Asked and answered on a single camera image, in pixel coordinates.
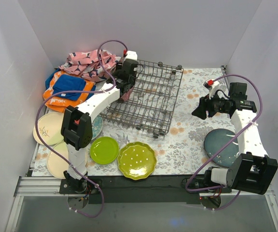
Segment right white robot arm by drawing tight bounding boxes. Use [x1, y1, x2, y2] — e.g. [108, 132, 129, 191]
[192, 80, 278, 195]

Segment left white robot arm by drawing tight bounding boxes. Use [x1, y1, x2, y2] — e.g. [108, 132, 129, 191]
[61, 58, 139, 193]

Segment olive polka dot plate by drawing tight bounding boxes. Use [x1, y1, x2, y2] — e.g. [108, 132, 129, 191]
[117, 142, 157, 180]

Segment cream leaf plate far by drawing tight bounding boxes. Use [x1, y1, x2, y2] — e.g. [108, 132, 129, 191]
[38, 112, 63, 145]

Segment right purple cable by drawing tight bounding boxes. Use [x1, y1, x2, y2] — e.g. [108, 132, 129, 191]
[185, 73, 263, 211]

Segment red teal flower plate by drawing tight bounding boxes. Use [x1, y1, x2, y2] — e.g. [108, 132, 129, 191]
[92, 116, 103, 140]

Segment cream leaf plate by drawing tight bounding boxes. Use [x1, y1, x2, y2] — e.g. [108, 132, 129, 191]
[47, 142, 69, 179]
[38, 112, 63, 145]

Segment cream leaf plate near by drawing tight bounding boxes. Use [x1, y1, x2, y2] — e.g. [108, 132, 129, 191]
[47, 142, 69, 179]

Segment floral tablecloth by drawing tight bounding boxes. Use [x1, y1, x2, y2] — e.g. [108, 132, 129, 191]
[31, 67, 258, 179]

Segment lime green plate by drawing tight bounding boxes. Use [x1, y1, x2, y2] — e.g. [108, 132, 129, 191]
[90, 137, 119, 165]

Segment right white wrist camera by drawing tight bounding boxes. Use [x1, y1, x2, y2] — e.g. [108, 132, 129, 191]
[203, 79, 220, 95]

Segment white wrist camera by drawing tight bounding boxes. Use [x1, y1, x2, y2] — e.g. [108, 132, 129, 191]
[203, 79, 220, 95]
[123, 49, 138, 60]

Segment orange blue cloth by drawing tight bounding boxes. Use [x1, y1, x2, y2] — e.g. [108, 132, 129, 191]
[42, 69, 96, 113]

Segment dark blue plate near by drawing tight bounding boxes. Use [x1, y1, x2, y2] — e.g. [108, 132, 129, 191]
[204, 129, 239, 168]

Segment pink polka dot plate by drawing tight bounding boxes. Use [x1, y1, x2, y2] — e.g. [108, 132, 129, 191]
[120, 88, 133, 102]

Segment pink patterned cloth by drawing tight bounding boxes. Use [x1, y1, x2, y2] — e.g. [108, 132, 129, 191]
[59, 50, 121, 83]

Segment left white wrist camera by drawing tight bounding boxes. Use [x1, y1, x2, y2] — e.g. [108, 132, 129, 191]
[123, 49, 138, 60]

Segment grey wire dish rack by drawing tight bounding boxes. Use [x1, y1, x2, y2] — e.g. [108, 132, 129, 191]
[101, 60, 183, 138]

